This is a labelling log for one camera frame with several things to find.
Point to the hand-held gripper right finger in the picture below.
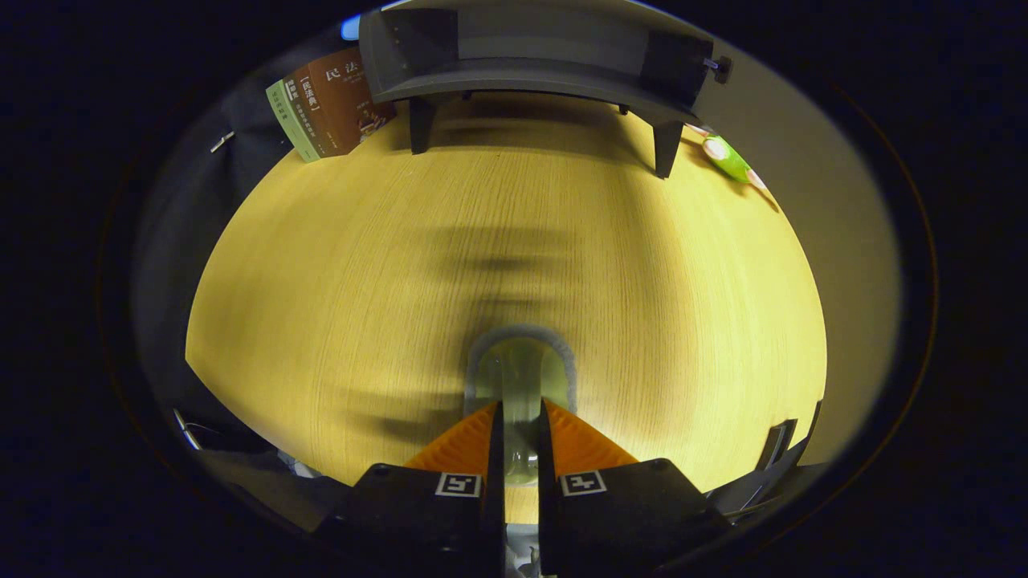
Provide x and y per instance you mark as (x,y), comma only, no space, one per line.
(548,522)

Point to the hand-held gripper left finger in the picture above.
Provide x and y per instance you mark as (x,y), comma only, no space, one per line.
(494,514)

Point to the green glass vase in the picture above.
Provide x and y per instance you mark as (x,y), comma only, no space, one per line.
(522,377)

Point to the green and pink plush toy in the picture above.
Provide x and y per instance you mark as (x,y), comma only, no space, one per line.
(727,159)

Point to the grey cabinet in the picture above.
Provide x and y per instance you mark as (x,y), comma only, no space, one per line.
(522,76)

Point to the thick brown book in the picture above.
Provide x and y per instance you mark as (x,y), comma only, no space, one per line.
(353,88)

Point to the small silver clip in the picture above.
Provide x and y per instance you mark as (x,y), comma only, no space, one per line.
(222,142)

